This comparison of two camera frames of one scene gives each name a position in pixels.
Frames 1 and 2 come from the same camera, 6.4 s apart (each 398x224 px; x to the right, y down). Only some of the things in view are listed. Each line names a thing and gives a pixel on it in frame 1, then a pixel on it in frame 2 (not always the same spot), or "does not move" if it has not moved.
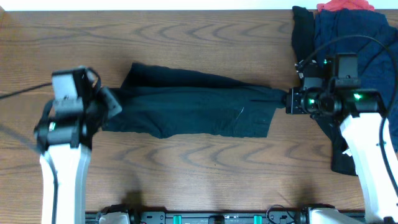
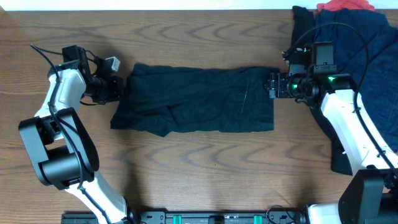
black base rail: [202, 218] does not move
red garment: [345, 4] does not move
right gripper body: [304, 102] → [286, 87]
